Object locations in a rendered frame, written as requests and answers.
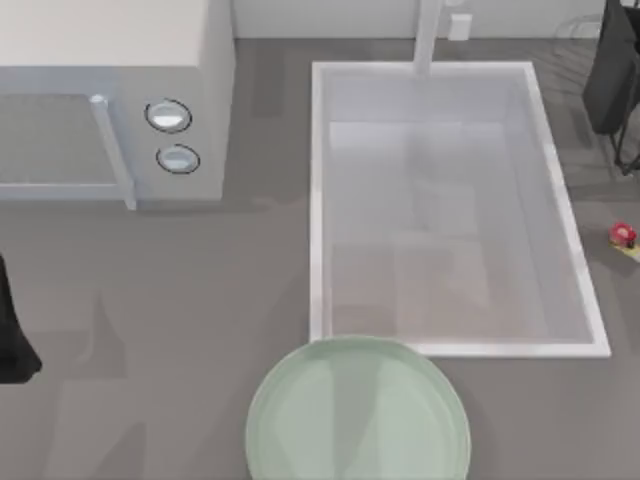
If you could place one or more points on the white sink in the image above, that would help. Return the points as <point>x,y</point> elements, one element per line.
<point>450,210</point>

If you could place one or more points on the small microwave knob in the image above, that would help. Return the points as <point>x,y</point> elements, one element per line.
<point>178,159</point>

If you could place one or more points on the pale microwave oven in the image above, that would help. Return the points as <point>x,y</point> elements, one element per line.
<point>210,100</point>

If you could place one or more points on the pale green plate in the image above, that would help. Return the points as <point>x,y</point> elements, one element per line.
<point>358,415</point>

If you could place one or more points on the large microwave knob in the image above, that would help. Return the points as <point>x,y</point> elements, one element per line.
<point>168,115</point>

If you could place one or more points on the tall white tap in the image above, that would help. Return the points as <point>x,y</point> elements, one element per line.
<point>426,40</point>

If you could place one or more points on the microwave door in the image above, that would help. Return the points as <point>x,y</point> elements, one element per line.
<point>50,145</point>

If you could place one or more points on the red and yellow small item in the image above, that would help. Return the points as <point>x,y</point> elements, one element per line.
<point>623,235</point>

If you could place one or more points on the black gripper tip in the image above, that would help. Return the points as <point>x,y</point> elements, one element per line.
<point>12,340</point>

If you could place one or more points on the black chair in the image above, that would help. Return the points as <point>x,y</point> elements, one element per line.
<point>612,75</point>

